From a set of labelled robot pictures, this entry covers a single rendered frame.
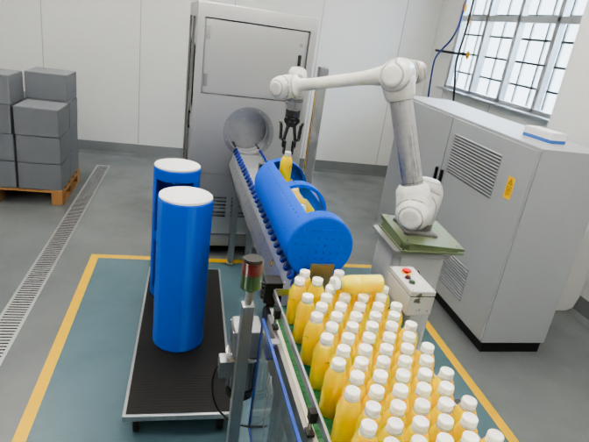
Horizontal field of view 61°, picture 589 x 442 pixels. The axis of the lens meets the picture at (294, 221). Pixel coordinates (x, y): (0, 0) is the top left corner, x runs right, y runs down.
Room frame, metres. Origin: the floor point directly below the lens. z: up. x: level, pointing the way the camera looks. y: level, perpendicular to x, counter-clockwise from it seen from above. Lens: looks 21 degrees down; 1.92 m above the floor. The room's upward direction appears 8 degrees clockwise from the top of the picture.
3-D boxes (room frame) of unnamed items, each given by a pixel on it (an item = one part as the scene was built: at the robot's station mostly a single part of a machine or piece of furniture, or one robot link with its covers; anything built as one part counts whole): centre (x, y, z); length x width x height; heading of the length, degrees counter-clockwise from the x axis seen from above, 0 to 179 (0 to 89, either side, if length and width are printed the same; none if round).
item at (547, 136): (3.28, -1.52, 1.48); 0.24 x 0.12 x 0.08; 22
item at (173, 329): (2.43, 0.58, 0.59); 0.28 x 0.28 x 0.88
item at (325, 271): (1.82, -0.13, 0.99); 0.10 x 0.02 x 0.12; 106
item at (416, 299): (1.70, -0.47, 1.05); 0.20 x 0.10 x 0.10; 16
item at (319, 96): (3.34, -0.04, 0.85); 0.06 x 0.06 x 1.70; 16
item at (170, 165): (2.95, 0.76, 1.03); 0.28 x 0.28 x 0.01
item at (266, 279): (1.72, 0.05, 0.95); 0.10 x 0.07 x 0.10; 106
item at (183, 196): (2.43, 0.58, 1.03); 0.28 x 0.28 x 0.01
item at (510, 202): (4.06, -1.36, 0.72); 2.15 x 0.54 x 1.45; 14
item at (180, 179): (2.95, 0.76, 0.59); 0.28 x 0.28 x 0.88
